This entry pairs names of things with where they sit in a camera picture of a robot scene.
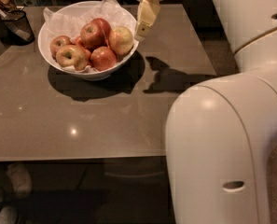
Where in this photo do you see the yellow-red apple front left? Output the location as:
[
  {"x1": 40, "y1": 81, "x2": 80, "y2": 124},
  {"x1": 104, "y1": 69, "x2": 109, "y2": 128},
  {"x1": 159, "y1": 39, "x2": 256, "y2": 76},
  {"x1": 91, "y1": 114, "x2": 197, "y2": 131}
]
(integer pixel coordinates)
[{"x1": 56, "y1": 45, "x2": 88, "y2": 71}]

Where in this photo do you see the white ceramic bowl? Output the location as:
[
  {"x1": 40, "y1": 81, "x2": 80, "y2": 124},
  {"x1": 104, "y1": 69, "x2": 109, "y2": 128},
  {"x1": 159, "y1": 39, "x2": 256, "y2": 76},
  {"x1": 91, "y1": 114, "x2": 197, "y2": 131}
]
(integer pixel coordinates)
[{"x1": 37, "y1": 0, "x2": 141, "y2": 81}]

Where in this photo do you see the grey shoe bottom left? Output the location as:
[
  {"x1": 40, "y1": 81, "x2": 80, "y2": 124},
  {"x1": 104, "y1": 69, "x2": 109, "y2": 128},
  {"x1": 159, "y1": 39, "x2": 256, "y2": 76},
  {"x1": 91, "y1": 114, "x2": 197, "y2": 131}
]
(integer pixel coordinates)
[{"x1": 0, "y1": 189, "x2": 20, "y2": 224}]

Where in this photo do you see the black mesh cup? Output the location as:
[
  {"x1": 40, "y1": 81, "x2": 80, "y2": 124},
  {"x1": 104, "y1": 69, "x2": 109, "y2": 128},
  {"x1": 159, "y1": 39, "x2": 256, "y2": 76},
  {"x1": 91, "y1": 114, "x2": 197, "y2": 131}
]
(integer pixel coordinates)
[{"x1": 0, "y1": 10, "x2": 35, "y2": 46}]

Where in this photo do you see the red apple front centre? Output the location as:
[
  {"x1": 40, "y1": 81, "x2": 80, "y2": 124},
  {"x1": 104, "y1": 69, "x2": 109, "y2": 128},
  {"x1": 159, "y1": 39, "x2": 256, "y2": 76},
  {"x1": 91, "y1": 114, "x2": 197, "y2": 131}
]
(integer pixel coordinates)
[{"x1": 90, "y1": 47, "x2": 117, "y2": 71}]

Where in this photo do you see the red apple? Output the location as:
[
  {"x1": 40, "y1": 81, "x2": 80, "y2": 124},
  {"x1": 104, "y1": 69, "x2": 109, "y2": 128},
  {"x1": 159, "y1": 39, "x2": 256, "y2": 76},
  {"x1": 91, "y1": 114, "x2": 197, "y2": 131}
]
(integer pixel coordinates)
[
  {"x1": 90, "y1": 47, "x2": 117, "y2": 71},
  {"x1": 80, "y1": 22, "x2": 105, "y2": 49},
  {"x1": 49, "y1": 35, "x2": 72, "y2": 58},
  {"x1": 91, "y1": 18, "x2": 111, "y2": 36}
]

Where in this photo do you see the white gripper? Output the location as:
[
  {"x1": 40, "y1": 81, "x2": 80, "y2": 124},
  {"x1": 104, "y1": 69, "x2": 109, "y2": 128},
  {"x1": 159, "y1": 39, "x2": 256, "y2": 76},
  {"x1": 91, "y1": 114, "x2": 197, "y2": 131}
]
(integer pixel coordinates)
[{"x1": 135, "y1": 0, "x2": 163, "y2": 41}]

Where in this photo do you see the white paper liner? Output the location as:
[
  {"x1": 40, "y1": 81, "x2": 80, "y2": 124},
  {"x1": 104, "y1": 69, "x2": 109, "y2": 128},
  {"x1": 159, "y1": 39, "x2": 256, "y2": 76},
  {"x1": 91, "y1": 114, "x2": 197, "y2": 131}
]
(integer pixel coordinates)
[{"x1": 43, "y1": 0, "x2": 137, "y2": 74}]

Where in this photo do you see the red apple top centre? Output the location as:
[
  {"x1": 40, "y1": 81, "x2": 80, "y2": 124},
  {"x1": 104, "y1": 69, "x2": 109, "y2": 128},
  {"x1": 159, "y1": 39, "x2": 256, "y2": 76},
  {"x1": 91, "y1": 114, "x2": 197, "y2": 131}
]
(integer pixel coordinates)
[{"x1": 80, "y1": 22, "x2": 105, "y2": 49}]

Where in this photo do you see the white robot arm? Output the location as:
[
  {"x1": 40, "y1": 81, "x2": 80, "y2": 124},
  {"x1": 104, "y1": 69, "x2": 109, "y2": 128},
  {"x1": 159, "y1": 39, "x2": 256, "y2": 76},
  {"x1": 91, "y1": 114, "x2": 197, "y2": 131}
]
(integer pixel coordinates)
[{"x1": 165, "y1": 0, "x2": 277, "y2": 224}]

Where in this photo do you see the red apple far left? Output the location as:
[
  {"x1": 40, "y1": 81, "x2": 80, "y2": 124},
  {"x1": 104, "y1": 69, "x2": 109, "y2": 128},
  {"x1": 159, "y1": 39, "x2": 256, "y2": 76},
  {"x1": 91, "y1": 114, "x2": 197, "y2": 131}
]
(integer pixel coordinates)
[{"x1": 49, "y1": 35, "x2": 72, "y2": 58}]

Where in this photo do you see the white shoe under table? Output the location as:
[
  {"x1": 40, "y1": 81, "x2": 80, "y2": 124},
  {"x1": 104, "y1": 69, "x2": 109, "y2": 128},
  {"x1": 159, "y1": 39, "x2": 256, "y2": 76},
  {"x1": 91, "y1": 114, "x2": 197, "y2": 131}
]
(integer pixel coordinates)
[{"x1": 7, "y1": 162, "x2": 33, "y2": 199}]

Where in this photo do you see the red apple back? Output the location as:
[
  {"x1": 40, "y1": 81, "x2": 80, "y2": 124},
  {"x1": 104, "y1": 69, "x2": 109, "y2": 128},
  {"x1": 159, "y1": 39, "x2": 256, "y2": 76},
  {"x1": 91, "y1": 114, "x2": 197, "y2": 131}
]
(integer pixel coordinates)
[{"x1": 91, "y1": 18, "x2": 111, "y2": 36}]

